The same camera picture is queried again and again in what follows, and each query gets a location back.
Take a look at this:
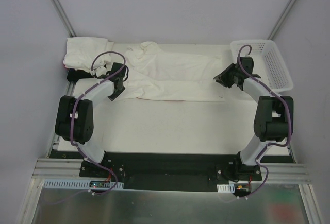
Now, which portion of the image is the white t shirt red print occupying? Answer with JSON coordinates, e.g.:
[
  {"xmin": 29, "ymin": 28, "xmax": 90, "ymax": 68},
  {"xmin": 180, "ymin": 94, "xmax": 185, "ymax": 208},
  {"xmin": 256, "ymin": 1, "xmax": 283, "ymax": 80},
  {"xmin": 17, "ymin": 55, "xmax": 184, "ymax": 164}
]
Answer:
[{"xmin": 117, "ymin": 42, "xmax": 225, "ymax": 102}]

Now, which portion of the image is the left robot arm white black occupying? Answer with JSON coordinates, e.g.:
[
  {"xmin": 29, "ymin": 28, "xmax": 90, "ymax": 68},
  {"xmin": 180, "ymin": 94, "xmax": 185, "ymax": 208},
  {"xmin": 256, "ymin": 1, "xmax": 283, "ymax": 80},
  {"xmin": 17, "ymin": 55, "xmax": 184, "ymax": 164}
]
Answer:
[{"xmin": 55, "ymin": 63, "xmax": 129, "ymax": 177}]

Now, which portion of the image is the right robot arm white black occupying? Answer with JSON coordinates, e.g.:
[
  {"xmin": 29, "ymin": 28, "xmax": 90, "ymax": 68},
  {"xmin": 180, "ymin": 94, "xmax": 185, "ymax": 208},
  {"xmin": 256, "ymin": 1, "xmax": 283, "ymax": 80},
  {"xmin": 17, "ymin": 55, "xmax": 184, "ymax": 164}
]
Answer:
[{"xmin": 213, "ymin": 56, "xmax": 294, "ymax": 180}]

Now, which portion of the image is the white plastic basket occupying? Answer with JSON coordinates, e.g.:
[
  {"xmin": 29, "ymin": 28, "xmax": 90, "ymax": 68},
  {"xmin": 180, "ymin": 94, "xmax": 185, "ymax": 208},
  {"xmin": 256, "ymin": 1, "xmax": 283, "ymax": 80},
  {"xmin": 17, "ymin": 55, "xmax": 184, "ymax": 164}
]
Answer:
[{"xmin": 230, "ymin": 39, "xmax": 294, "ymax": 93}]

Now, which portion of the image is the folded white t shirt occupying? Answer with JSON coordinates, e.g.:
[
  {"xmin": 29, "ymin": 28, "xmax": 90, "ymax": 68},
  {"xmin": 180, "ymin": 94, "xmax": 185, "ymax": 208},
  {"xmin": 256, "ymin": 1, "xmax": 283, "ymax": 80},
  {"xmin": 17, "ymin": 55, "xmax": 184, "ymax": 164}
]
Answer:
[{"xmin": 63, "ymin": 37, "xmax": 114, "ymax": 72}]

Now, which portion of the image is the folded black t shirt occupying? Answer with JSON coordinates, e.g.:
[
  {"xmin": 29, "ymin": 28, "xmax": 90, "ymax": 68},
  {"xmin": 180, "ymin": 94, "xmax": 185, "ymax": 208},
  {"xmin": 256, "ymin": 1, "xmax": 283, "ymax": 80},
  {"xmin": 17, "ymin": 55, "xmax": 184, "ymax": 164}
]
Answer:
[{"xmin": 67, "ymin": 69, "xmax": 93, "ymax": 83}]

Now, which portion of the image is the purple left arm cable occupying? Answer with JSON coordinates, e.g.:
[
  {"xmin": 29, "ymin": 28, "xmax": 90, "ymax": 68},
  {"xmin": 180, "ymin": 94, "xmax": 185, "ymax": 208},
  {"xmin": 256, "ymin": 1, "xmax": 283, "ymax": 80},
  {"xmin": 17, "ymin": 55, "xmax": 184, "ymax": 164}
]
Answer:
[{"xmin": 70, "ymin": 50, "xmax": 128, "ymax": 163}]

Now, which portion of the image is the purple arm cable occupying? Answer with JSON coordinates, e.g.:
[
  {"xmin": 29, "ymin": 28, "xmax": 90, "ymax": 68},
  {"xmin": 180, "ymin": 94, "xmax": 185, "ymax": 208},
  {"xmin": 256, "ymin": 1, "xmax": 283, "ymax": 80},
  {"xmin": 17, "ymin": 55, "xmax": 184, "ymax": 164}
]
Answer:
[
  {"xmin": 70, "ymin": 50, "xmax": 128, "ymax": 163},
  {"xmin": 237, "ymin": 44, "xmax": 294, "ymax": 195}
]

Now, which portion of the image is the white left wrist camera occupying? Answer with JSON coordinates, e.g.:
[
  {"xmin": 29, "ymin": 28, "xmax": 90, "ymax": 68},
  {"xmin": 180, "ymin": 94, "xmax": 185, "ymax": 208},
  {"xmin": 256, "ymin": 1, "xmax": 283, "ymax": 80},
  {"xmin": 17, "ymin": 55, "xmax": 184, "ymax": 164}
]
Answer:
[{"xmin": 91, "ymin": 66, "xmax": 107, "ymax": 78}]

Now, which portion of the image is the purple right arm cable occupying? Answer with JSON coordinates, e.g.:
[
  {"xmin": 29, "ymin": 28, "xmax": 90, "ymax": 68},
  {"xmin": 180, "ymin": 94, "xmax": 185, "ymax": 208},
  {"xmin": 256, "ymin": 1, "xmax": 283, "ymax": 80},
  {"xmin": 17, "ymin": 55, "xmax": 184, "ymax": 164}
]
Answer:
[{"xmin": 237, "ymin": 44, "xmax": 294, "ymax": 195}]

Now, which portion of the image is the aluminium frame post right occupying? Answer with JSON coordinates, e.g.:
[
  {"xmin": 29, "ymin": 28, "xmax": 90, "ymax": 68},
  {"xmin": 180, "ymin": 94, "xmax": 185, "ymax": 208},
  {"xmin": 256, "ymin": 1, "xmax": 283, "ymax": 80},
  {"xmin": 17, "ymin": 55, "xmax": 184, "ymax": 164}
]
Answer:
[{"xmin": 267, "ymin": 0, "xmax": 298, "ymax": 40}]

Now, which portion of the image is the aluminium frame post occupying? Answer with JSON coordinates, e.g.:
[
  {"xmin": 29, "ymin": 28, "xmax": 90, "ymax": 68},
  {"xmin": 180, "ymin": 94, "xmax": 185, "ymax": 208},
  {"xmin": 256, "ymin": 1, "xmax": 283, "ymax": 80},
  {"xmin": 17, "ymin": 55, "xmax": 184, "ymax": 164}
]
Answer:
[
  {"xmin": 267, "ymin": 0, "xmax": 298, "ymax": 40},
  {"xmin": 50, "ymin": 0, "xmax": 76, "ymax": 38}
]

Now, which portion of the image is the aluminium frame post left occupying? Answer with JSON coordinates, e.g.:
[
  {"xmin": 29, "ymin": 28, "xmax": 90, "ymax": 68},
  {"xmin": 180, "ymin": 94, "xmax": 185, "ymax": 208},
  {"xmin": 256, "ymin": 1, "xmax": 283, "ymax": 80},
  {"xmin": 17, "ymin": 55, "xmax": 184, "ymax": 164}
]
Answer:
[{"xmin": 50, "ymin": 0, "xmax": 76, "ymax": 38}]

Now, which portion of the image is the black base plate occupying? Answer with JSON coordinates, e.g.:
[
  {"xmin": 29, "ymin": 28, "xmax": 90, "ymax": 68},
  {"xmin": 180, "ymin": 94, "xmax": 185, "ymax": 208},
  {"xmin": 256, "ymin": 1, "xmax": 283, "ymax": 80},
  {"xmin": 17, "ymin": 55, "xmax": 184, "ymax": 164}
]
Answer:
[{"xmin": 79, "ymin": 152, "xmax": 262, "ymax": 192}]

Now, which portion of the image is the aluminium side rail right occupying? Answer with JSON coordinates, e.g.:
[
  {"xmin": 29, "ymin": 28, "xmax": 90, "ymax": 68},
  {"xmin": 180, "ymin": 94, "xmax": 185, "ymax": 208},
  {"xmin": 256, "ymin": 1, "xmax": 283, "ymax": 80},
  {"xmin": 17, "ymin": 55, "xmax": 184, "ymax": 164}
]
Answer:
[{"xmin": 287, "ymin": 144, "xmax": 296, "ymax": 163}]

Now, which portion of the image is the white slotted cable duct right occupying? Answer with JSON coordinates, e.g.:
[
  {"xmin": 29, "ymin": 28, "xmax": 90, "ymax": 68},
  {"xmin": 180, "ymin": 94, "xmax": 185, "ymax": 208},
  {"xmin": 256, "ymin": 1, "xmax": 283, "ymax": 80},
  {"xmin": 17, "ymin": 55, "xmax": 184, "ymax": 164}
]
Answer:
[{"xmin": 217, "ymin": 183, "xmax": 251, "ymax": 194}]

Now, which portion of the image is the white slotted cable duct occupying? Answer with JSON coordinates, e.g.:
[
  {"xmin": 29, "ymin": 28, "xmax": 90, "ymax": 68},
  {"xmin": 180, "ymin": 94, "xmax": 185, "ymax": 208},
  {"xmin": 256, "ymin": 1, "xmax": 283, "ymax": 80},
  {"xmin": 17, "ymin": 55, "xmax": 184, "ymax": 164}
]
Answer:
[
  {"xmin": 43, "ymin": 179, "xmax": 124, "ymax": 191},
  {"xmin": 217, "ymin": 183, "xmax": 251, "ymax": 194}
]

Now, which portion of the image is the aluminium front rail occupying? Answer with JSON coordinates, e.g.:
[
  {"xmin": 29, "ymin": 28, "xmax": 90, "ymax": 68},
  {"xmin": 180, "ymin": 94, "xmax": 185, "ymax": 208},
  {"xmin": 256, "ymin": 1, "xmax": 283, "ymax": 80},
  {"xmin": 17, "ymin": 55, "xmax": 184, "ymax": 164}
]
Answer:
[{"xmin": 32, "ymin": 158, "xmax": 311, "ymax": 184}]

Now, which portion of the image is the white slotted cable duct left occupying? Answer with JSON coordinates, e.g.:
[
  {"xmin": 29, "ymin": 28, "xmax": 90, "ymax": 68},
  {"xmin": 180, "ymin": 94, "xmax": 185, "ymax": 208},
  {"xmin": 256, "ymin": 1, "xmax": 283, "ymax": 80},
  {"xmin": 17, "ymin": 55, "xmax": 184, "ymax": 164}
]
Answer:
[{"xmin": 43, "ymin": 179, "xmax": 124, "ymax": 191}]

